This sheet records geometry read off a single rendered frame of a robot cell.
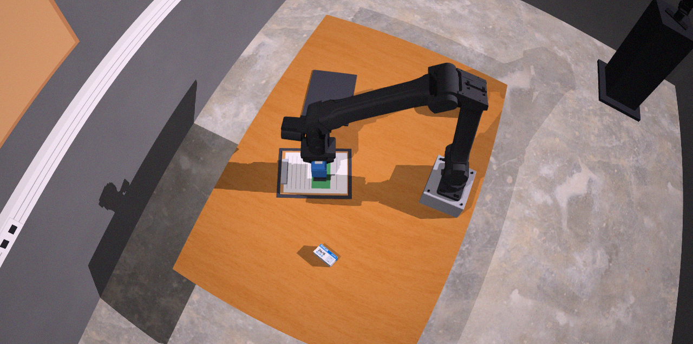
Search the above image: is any blue self-inking stamp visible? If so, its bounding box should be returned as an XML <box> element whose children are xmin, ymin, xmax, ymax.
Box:
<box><xmin>311</xmin><ymin>161</ymin><xmax>327</xmax><ymax>181</ymax></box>

